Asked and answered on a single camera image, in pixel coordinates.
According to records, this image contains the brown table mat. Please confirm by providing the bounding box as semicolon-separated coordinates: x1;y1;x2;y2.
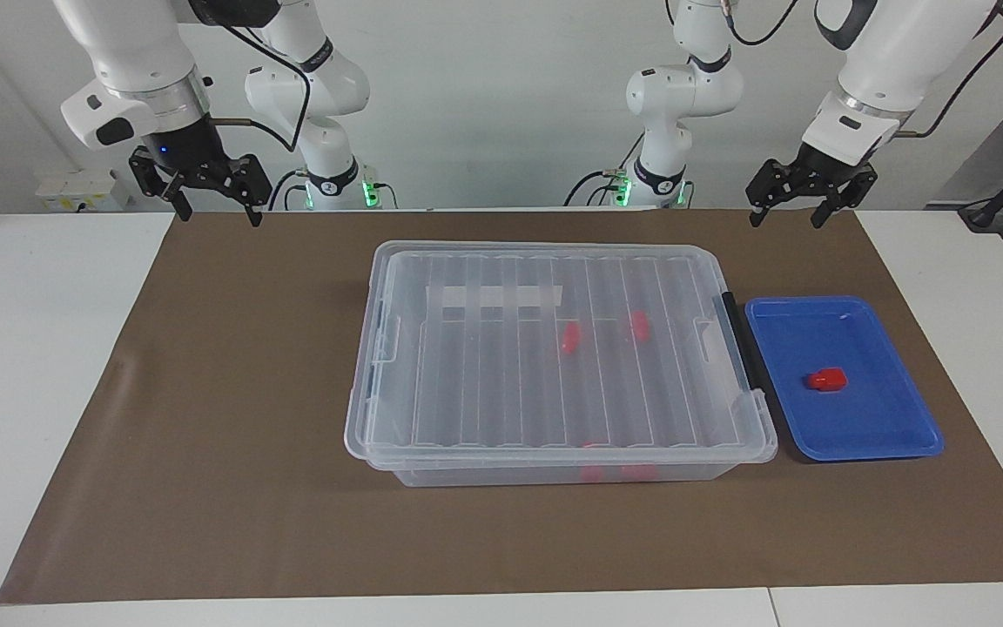
0;209;1003;604

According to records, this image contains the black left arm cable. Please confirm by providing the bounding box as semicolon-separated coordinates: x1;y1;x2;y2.
719;0;1003;138

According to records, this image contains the blue plastic tray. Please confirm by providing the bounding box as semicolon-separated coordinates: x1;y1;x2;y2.
744;296;946;462

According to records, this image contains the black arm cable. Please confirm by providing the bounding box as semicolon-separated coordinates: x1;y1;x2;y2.
719;0;1003;138
205;0;311;153

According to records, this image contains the black box latch handle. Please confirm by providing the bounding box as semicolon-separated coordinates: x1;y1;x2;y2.
719;292;768;393

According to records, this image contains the black base cable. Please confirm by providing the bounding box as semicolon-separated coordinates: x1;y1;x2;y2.
564;139;646;208

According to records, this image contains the clear plastic storage box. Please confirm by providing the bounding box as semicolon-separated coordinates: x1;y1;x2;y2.
368;246;778;487

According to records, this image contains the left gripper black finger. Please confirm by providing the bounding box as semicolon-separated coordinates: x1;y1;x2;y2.
746;159;803;227
811;167;878;229

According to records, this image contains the white power strip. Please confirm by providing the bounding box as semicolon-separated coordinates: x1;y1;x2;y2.
36;170;132;212

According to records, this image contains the clear ribbed box lid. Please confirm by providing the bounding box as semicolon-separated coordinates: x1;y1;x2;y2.
343;241;778;464

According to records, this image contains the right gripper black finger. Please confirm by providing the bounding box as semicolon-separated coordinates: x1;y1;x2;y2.
223;155;273;227
130;146;192;221

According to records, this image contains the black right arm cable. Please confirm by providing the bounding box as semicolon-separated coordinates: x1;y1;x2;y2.
205;0;311;153

